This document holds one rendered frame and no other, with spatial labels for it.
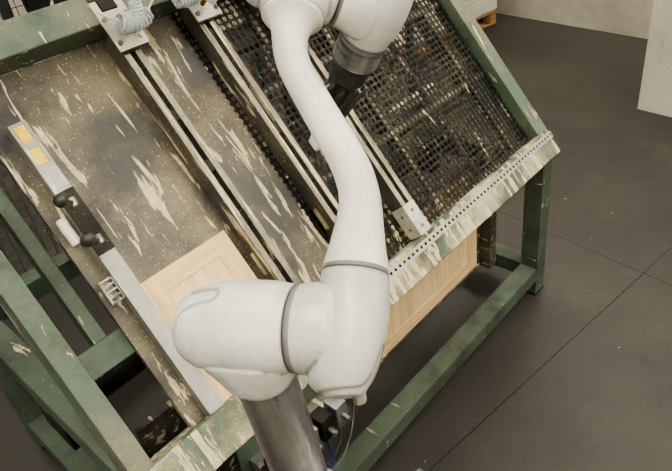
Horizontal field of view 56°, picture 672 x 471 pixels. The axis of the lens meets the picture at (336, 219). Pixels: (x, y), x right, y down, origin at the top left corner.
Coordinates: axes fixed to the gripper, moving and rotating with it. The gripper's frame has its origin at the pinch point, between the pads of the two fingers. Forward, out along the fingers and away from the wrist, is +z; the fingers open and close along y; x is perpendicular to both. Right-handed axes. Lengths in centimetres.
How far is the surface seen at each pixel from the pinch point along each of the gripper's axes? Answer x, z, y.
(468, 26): -73, 48, -146
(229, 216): -24, 64, -6
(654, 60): -74, 106, -389
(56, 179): -46, 56, 38
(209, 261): -15, 70, 4
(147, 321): -4, 72, 28
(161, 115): -57, 51, 3
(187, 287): -10, 72, 13
